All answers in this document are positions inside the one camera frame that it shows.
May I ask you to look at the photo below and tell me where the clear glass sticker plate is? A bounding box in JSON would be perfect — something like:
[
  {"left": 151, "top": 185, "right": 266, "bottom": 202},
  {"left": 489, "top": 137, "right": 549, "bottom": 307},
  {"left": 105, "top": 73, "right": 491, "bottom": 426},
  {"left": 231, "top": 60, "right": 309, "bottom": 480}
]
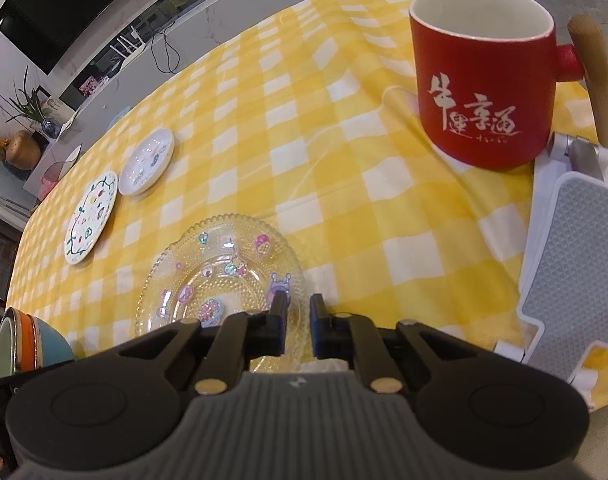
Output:
[{"left": 135, "top": 214, "right": 309, "bottom": 373}]

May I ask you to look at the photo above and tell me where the blue steel bowl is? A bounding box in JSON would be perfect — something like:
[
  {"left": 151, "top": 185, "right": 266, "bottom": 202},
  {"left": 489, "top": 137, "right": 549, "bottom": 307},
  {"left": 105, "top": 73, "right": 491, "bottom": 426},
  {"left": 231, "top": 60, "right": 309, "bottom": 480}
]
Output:
[{"left": 32, "top": 316, "right": 76, "bottom": 367}]

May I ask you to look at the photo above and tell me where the white fruit pattern plate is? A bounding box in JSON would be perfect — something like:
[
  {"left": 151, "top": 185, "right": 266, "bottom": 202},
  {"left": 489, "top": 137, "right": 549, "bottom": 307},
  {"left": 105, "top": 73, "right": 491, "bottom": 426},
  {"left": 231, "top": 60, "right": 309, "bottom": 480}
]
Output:
[{"left": 63, "top": 170, "right": 118, "bottom": 266}]

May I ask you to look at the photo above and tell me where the small white sticker plate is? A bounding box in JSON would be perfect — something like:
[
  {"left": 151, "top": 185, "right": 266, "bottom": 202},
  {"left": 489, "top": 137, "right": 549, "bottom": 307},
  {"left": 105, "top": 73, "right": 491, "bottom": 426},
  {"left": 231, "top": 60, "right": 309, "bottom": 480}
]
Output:
[{"left": 118, "top": 128, "right": 175, "bottom": 196}]

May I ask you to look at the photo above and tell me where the orange steel bowl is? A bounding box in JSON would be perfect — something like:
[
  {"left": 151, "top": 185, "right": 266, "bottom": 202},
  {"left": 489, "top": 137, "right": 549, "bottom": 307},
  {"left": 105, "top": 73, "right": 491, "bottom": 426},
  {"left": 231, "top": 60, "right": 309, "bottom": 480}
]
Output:
[{"left": 11, "top": 309, "right": 37, "bottom": 373}]

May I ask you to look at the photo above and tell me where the green ceramic bowl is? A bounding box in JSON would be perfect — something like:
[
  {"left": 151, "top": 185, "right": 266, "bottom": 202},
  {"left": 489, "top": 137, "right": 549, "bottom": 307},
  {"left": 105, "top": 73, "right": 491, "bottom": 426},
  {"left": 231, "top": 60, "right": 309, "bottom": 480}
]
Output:
[{"left": 0, "top": 312, "right": 18, "bottom": 378}]

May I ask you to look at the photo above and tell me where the yellow checkered tablecloth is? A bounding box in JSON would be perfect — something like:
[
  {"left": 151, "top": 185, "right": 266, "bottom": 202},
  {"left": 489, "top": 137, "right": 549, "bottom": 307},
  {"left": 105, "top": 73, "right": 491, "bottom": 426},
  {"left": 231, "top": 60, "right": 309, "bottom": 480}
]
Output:
[{"left": 7, "top": 0, "right": 534, "bottom": 353}]

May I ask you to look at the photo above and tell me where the white phone stand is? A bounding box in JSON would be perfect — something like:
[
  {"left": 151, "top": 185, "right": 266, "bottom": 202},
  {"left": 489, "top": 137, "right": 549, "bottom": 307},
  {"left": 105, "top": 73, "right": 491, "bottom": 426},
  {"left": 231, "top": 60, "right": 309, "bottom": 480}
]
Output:
[{"left": 494, "top": 133, "right": 608, "bottom": 402}]

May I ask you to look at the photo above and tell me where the blue vase with plant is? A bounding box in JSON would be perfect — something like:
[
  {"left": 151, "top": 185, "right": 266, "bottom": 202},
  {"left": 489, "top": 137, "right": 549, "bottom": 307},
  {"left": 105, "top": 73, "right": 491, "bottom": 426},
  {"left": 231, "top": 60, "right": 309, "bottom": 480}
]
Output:
[{"left": 8, "top": 68, "right": 62, "bottom": 140}]

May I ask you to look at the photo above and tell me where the brown round vase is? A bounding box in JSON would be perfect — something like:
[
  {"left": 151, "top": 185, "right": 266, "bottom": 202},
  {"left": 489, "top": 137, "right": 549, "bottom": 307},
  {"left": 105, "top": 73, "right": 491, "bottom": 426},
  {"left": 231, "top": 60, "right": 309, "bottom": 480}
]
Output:
[{"left": 6, "top": 130, "right": 42, "bottom": 171}]

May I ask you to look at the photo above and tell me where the white wifi router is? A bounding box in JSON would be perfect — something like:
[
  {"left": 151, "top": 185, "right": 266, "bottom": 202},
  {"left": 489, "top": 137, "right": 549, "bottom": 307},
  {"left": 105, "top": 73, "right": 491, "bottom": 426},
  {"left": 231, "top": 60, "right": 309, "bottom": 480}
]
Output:
[{"left": 109, "top": 26, "right": 146, "bottom": 60}]

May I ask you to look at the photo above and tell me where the red mug wooden handle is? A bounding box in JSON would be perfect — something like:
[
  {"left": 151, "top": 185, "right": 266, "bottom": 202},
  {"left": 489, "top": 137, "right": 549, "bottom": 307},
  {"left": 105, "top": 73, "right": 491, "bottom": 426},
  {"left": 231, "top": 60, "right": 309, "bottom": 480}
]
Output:
[{"left": 409, "top": 0, "right": 608, "bottom": 170}]

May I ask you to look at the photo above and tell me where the black wall television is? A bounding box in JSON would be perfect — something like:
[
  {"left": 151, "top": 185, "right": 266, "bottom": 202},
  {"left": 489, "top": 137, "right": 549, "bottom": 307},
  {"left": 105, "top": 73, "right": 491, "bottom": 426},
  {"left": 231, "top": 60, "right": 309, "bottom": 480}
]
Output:
[{"left": 0, "top": 0, "right": 114, "bottom": 74}]

